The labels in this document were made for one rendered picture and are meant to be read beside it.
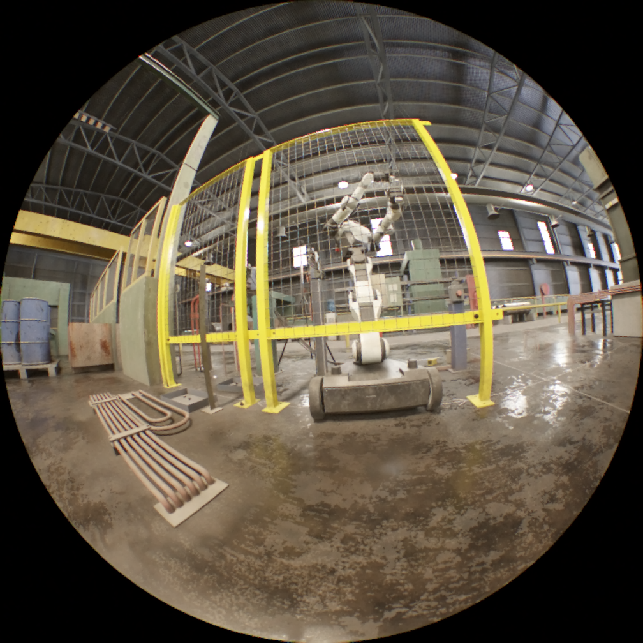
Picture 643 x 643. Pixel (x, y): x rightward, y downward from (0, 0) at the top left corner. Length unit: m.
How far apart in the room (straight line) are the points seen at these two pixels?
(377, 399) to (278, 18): 11.06
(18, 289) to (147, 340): 9.09
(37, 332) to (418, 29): 13.52
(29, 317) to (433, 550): 3.97
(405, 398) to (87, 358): 3.66
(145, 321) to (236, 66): 10.75
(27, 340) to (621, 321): 7.05
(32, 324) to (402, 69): 13.45
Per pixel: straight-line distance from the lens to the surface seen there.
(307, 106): 11.77
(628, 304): 3.27
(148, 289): 2.11
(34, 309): 3.75
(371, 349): 1.03
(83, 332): 3.54
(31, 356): 3.73
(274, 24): 10.73
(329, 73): 11.33
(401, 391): 0.86
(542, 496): 0.63
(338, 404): 0.86
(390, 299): 6.89
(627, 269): 4.03
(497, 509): 0.56
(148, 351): 2.05
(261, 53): 11.06
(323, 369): 1.73
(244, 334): 1.15
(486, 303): 1.02
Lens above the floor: 0.42
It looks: 2 degrees up
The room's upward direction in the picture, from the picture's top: 4 degrees counter-clockwise
